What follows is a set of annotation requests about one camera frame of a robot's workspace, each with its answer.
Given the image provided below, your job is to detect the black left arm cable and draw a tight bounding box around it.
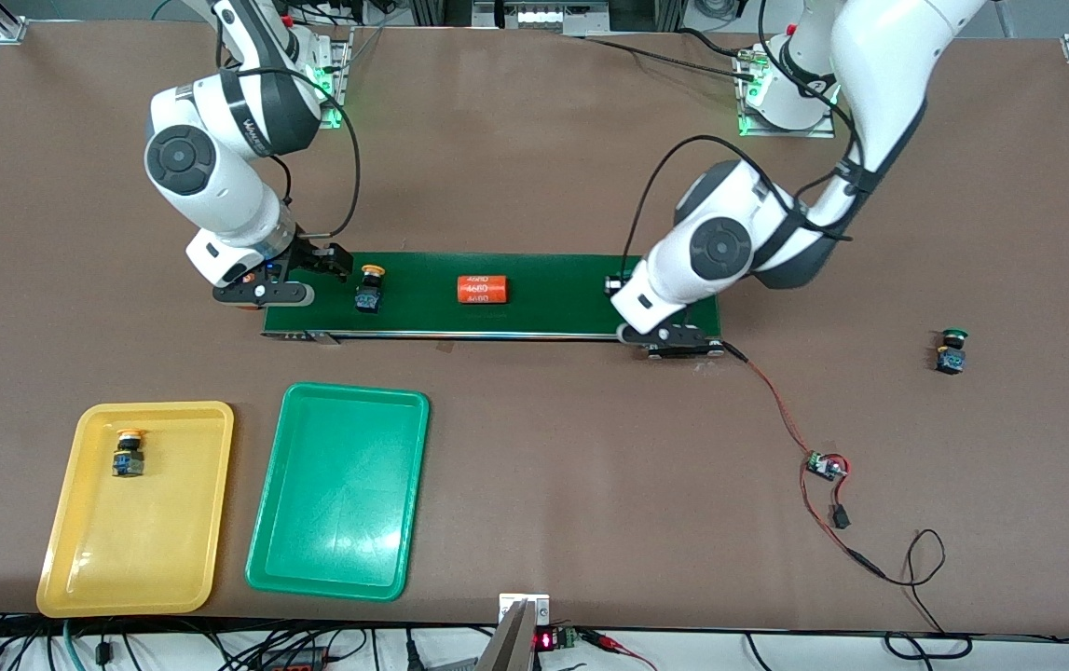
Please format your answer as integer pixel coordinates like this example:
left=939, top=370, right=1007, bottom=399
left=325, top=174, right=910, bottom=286
left=623, top=0, right=861, bottom=281

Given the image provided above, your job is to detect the yellow push button switch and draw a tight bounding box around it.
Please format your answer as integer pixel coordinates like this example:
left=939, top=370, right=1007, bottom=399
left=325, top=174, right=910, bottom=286
left=112, top=428, right=145, bottom=478
left=354, top=265, right=386, bottom=315

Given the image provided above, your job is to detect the red and black wire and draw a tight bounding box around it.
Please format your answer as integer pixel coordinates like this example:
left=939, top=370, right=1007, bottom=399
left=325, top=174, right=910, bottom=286
left=720, top=341, right=889, bottom=583

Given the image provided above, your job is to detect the green plastic tray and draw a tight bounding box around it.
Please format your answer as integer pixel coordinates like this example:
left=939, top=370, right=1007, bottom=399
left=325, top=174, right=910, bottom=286
left=245, top=382, right=431, bottom=602

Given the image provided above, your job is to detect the green push button switch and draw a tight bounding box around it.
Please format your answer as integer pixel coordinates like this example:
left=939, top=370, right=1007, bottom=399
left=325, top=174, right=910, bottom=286
left=936, top=328, right=969, bottom=376

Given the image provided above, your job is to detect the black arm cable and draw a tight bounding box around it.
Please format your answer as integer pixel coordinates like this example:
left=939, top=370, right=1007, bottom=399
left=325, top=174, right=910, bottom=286
left=217, top=65, right=363, bottom=239
left=623, top=0, right=861, bottom=281

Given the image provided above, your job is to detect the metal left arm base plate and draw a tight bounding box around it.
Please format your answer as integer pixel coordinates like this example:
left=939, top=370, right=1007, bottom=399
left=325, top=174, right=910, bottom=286
left=737, top=47, right=838, bottom=139

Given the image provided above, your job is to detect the grey metal pole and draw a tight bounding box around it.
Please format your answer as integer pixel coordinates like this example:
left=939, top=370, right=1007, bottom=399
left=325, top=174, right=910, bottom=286
left=476, top=601, right=535, bottom=671

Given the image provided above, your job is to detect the thin black looped cable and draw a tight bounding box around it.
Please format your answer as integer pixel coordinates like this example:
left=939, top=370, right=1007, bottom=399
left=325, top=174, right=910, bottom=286
left=846, top=528, right=973, bottom=658

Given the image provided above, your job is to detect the aluminium frame with light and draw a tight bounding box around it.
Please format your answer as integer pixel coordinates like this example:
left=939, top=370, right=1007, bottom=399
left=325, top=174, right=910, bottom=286
left=408, top=0, right=689, bottom=38

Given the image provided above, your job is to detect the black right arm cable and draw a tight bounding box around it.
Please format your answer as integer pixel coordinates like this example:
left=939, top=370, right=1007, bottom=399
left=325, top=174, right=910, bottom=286
left=217, top=65, right=363, bottom=239

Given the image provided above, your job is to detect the silver mounting bracket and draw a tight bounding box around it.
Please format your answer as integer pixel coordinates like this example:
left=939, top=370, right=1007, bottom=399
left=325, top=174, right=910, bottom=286
left=499, top=594, right=551, bottom=627

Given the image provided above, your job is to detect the yellow plastic tray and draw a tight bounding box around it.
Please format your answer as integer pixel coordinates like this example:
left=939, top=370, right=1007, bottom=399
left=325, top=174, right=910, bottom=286
left=35, top=401, right=235, bottom=618

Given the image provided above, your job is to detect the red clip lead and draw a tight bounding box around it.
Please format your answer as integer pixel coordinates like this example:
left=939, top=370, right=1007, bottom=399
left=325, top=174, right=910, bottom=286
left=579, top=629, right=658, bottom=671

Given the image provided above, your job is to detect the black power strip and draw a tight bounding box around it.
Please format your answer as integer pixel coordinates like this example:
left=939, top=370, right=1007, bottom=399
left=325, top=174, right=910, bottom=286
left=254, top=643, right=335, bottom=671

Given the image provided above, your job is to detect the black cable across table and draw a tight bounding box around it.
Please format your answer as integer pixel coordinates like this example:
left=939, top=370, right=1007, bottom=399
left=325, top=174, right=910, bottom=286
left=581, top=35, right=759, bottom=85

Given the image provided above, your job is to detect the orange printed cylinder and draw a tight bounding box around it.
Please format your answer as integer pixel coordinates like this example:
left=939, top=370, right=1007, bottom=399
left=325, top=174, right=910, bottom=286
left=456, top=276, right=509, bottom=307

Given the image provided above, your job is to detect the green conveyor belt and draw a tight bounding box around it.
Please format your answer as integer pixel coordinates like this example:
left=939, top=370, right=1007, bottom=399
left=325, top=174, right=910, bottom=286
left=261, top=249, right=726, bottom=360

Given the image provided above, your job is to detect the short black looped cable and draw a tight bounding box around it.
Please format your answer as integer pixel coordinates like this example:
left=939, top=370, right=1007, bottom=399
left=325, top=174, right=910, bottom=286
left=266, top=154, right=295, bottom=204

